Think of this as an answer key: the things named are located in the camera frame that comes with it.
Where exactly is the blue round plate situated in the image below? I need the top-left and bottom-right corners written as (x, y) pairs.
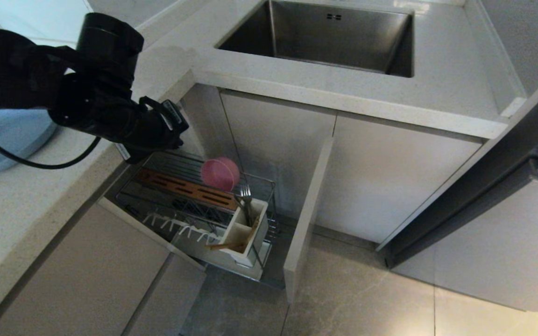
top-left (0, 109), bottom-right (58, 176)

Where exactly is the pink speckled bowl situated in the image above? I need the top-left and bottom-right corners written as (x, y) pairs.
top-left (201, 157), bottom-right (241, 191)

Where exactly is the metal fork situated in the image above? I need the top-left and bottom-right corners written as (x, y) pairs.
top-left (239, 182), bottom-right (255, 225)

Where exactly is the beige pull-out cabinet front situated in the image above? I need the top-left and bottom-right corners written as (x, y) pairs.
top-left (284, 137), bottom-right (335, 304)

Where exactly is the brown slotted wooden board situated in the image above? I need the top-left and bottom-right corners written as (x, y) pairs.
top-left (134, 168), bottom-right (241, 210)

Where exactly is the white drip tray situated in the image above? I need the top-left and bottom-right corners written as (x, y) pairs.
top-left (171, 224), bottom-right (272, 281)

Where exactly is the large beige drawer front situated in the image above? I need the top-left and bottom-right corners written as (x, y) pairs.
top-left (0, 202), bottom-right (172, 336)

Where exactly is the narrow beige cabinet door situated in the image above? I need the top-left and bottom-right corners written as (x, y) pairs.
top-left (221, 91), bottom-right (337, 220)

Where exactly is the chopsticks bundle in holder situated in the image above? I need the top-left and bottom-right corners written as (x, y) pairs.
top-left (243, 218), bottom-right (260, 255)

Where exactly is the white two-compartment cutlery holder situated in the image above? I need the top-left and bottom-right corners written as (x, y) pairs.
top-left (220, 198), bottom-right (270, 267)

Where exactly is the small beige drawer front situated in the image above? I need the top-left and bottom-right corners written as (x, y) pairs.
top-left (123, 253), bottom-right (207, 336)

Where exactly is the stainless steel sink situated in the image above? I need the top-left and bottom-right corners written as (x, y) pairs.
top-left (216, 0), bottom-right (413, 79)

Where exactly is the wide beige cabinet door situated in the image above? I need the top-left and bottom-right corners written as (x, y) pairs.
top-left (315, 114), bottom-right (483, 244)

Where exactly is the white appliance front panel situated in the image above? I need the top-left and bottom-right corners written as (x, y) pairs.
top-left (392, 156), bottom-right (538, 318)

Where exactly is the chrome wire pull-out rack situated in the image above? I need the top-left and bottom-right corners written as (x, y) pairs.
top-left (116, 148), bottom-right (281, 285)

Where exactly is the dark grey door frame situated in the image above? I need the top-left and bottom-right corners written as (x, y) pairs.
top-left (375, 70), bottom-right (538, 270)

